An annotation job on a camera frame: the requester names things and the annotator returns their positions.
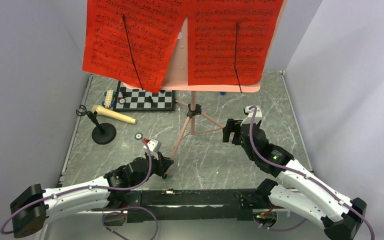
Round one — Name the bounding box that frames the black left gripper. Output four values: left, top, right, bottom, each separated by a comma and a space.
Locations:
131, 150, 173, 187

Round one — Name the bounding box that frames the black microphone stand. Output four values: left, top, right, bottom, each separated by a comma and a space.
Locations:
75, 104, 117, 145

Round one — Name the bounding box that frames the pink music stand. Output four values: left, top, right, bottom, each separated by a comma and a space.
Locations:
122, 16, 262, 180

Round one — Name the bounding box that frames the gold microphone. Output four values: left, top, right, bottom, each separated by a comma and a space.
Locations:
91, 105, 137, 125

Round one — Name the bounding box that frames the red sheet music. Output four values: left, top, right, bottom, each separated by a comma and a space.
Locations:
186, 0, 284, 86
82, 0, 188, 93

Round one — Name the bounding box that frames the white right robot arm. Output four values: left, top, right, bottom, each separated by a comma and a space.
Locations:
222, 118, 367, 240

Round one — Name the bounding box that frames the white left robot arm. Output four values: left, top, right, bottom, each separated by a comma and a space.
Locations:
6, 151, 174, 239

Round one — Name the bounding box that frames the small black round disc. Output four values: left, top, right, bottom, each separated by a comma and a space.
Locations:
134, 132, 143, 140

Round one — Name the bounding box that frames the black white chessboard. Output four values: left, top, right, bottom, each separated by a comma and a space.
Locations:
111, 82, 176, 112

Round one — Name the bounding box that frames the white blue toy brick car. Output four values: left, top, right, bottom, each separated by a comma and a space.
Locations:
101, 89, 117, 109

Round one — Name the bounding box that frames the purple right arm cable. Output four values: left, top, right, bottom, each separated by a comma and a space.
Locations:
248, 105, 376, 240

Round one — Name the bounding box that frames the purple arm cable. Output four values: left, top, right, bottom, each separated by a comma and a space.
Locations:
0, 139, 160, 240
248, 105, 376, 240

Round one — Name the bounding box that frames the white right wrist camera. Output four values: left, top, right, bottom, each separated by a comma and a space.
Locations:
240, 105, 262, 126

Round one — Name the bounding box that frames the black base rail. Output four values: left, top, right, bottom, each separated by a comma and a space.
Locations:
90, 180, 289, 223

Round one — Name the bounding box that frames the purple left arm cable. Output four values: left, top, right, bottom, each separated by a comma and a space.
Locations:
0, 139, 160, 240

